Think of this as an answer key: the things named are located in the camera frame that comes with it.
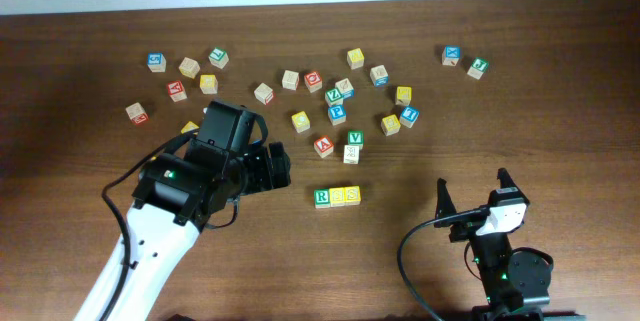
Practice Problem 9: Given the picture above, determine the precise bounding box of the green R block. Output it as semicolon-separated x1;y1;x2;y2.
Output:
314;189;331;209

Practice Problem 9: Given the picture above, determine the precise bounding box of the yellow block with brown picture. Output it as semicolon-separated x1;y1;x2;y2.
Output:
395;86;412;106

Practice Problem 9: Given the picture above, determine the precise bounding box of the blue P block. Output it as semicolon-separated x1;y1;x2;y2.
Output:
328;105;346;126

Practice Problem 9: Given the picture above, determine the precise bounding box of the yellow C block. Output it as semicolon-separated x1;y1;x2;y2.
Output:
291;111;311;133

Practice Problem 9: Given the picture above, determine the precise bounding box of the yellow O block middle left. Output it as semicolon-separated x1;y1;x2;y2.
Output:
181;121;199;134

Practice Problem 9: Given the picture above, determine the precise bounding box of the red Y block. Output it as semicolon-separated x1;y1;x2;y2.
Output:
167;80;187;102

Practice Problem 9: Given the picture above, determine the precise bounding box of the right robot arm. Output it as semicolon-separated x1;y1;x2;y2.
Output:
435;168;554;320

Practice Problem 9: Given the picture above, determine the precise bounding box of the blue D side block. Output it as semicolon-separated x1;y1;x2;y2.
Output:
370;65;389;87

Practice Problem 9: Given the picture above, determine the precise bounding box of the yellow S block front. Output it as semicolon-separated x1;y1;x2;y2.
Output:
329;187;346;207

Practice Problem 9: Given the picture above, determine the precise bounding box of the yellow s block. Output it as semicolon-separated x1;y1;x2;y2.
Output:
344;186;362;205
329;187;346;207

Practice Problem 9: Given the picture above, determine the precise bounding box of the green V block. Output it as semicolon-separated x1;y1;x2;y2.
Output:
347;131;364;150

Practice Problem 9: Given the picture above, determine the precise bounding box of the blue X block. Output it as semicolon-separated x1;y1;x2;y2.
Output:
441;45;461;66

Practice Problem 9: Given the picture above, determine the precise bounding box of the red side block far left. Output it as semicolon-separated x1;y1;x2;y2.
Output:
125;102;149;125

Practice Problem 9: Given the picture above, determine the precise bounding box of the green J block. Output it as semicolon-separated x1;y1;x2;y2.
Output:
467;57;489;80

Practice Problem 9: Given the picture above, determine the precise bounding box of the green Z block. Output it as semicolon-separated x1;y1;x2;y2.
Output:
325;88;344;107

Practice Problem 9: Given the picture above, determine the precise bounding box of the plain wooden block upper left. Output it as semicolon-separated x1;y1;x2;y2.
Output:
178;57;200;79

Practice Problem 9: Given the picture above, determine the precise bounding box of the red Q block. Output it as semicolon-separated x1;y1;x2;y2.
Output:
304;71;323;93

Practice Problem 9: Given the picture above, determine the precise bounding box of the yellow E block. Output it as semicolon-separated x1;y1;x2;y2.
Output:
381;114;401;136

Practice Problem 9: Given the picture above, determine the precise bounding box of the yellow top far block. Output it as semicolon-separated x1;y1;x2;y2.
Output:
347;48;365;70

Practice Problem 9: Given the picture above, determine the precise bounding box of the blue T block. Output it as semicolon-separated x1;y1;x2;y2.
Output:
399;106;420;128

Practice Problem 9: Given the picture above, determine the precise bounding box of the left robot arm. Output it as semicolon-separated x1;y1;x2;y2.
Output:
76;101;291;320

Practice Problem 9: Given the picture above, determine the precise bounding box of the green L block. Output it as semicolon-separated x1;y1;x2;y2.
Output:
208;47;229;69

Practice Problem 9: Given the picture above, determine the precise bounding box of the blue L side block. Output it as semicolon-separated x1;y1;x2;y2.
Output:
335;78;354;99

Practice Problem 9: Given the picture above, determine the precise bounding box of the blue S block far left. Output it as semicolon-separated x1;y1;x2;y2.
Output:
147;52;167;73

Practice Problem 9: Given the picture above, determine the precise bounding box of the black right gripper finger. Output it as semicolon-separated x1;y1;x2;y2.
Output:
435;178;457;219
497;168;517;191

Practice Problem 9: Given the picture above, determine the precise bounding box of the yellow G block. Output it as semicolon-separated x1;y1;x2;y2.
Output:
199;74;219;95

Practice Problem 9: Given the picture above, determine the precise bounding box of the plain wooden picture block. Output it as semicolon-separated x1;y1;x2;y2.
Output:
343;145;360;164

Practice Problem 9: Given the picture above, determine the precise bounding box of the red I side block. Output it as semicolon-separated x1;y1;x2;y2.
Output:
254;83;274;105

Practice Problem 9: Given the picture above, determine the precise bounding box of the red A block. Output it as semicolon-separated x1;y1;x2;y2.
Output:
313;136;335;158

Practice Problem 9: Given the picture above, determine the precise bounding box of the red E side block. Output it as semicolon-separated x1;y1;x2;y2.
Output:
281;70;300;91

